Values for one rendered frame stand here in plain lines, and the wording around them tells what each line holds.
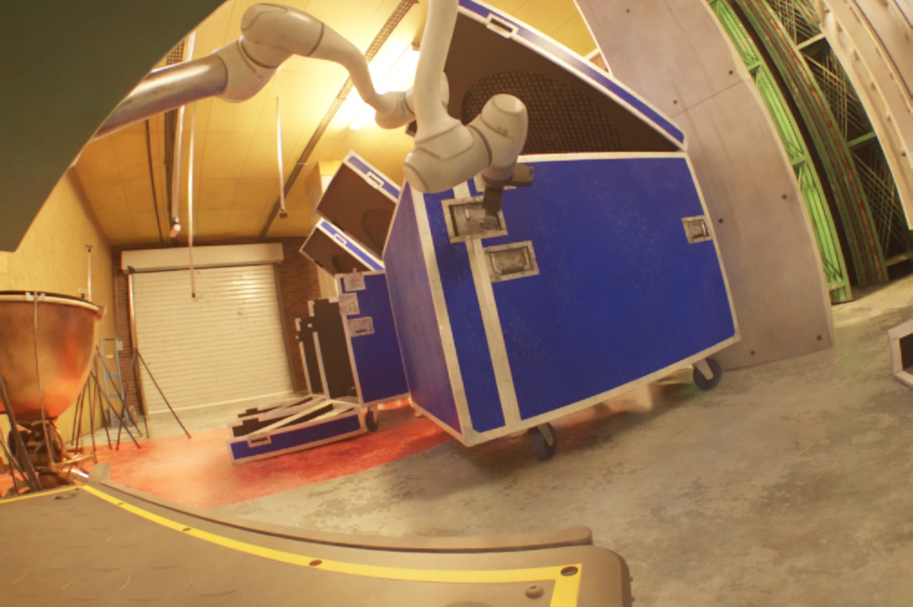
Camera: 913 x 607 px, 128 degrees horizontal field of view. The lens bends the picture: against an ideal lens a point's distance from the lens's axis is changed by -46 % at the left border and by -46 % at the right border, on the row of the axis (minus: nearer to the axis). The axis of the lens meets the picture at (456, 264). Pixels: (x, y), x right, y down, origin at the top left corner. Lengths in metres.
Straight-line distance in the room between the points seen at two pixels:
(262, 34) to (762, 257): 1.92
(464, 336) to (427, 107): 0.59
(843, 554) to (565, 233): 1.09
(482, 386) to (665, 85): 1.66
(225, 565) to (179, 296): 8.05
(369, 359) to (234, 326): 6.02
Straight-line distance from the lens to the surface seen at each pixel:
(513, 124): 0.84
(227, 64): 1.03
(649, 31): 2.30
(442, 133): 0.79
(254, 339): 8.26
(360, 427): 2.40
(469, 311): 1.09
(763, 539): 0.78
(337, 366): 3.25
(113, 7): 0.28
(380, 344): 2.44
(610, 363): 1.28
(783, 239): 1.90
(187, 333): 8.20
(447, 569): 0.25
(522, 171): 1.02
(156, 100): 0.93
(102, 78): 0.33
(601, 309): 1.28
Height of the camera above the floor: 0.45
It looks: 10 degrees up
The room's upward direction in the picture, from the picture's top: 12 degrees counter-clockwise
